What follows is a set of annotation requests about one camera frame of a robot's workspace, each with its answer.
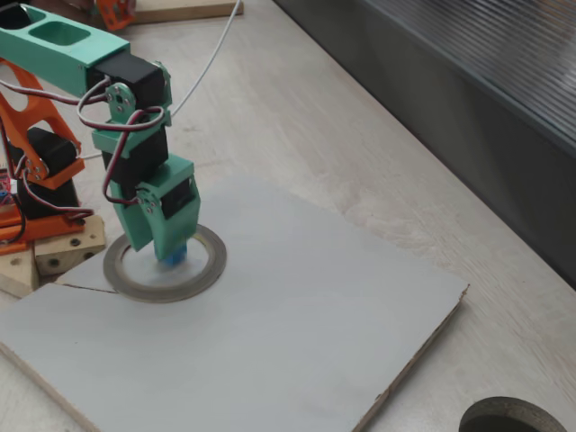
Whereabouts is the red controller circuit board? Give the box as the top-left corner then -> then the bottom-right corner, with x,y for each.
0,168 -> 14,209

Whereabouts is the wrist servo wire bundle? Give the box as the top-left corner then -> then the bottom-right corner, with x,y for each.
0,74 -> 165,209

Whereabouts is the plain wooden block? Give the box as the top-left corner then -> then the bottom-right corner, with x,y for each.
0,246 -> 41,299

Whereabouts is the long wooden plank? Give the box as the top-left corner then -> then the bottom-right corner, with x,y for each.
132,0 -> 245,26

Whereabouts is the white usb cable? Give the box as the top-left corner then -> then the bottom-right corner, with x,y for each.
80,0 -> 243,161

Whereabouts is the grey ring of tape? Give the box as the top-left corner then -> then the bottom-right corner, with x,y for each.
102,222 -> 228,303

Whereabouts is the blue cube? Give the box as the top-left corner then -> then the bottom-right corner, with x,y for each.
155,240 -> 190,268

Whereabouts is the wooden block with holes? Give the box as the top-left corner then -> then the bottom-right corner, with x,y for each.
33,214 -> 108,276

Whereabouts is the white laminated chipboard panel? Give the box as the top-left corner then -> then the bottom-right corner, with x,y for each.
0,173 -> 471,432

